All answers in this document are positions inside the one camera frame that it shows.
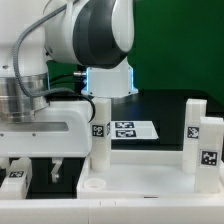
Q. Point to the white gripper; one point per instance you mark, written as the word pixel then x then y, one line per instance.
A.
pixel 60 130

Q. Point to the white desk top tray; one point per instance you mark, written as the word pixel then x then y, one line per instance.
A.
pixel 140 174

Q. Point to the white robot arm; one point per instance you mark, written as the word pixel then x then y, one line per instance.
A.
pixel 97 34

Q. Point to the white marker base plate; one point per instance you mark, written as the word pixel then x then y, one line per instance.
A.
pixel 133 130

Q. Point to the white front wall bar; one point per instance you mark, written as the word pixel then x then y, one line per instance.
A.
pixel 113 211

